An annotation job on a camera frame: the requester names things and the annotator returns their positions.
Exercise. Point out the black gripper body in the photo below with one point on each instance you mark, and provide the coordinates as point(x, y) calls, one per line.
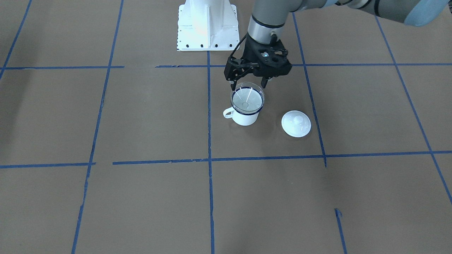
point(251, 51)

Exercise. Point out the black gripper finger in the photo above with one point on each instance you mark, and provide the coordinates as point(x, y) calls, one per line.
point(233, 84)
point(264, 82)

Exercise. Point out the clear glass funnel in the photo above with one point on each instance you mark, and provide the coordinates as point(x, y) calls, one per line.
point(247, 98)

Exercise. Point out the white enamel mug lid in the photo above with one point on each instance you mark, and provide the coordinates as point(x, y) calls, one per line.
point(296, 123)

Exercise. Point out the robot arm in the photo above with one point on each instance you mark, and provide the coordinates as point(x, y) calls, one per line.
point(269, 17)

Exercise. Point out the white enamel mug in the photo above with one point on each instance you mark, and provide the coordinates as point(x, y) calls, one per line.
point(240, 119)

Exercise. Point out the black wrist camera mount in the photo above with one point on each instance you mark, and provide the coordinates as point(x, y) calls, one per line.
point(236, 69)

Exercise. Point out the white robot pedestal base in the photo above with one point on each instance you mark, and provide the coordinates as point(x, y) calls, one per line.
point(207, 25)

